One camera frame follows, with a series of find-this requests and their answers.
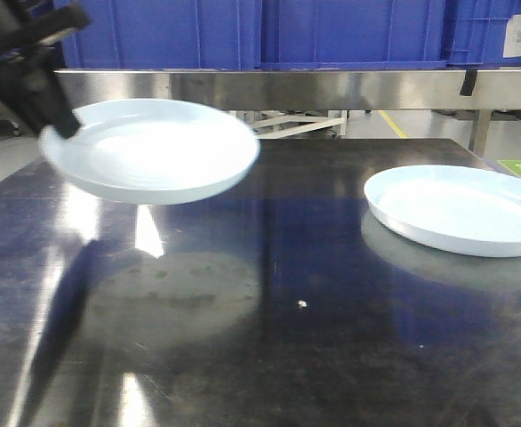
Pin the light blue plate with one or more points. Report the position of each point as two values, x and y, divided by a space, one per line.
153 151
457 209

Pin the black tape strip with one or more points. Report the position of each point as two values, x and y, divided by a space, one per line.
468 83

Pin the blue plastic bin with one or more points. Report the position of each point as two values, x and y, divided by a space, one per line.
359 35
474 32
222 35

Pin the stainless steel shelf rail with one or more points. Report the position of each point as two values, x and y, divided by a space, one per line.
299 90

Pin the left blue plastic bin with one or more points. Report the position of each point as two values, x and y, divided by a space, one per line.
222 35

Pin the white metal frame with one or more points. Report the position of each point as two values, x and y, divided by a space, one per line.
277 124

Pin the right steel shelf leg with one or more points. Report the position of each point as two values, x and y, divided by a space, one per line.
480 128

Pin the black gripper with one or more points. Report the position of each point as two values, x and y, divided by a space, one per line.
28 83

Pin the middle blue plastic bin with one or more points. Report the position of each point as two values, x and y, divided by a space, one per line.
359 35

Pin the right blue plastic bin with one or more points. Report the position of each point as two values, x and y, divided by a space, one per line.
474 32

